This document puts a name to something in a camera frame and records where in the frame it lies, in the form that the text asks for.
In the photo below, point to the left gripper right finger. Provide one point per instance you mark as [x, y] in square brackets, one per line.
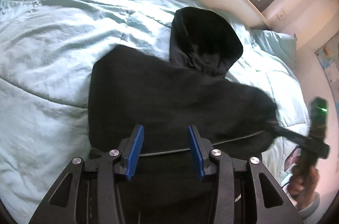
[200, 152]

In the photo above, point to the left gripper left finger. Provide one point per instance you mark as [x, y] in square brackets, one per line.
[129, 153]

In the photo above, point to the black hooded sweatshirt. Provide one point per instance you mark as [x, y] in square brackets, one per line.
[130, 88]

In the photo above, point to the grey right sleeve forearm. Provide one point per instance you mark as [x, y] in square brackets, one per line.
[310, 209]

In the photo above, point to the person's right hand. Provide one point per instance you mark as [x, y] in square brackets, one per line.
[302, 186]

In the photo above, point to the light green pillow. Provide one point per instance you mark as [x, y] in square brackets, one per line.
[280, 45]

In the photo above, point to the light green duvet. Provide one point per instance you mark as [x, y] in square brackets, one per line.
[48, 49]

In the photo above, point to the wall poster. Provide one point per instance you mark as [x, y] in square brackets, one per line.
[327, 56]

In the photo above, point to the white wall socket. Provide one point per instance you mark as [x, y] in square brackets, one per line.
[281, 14]

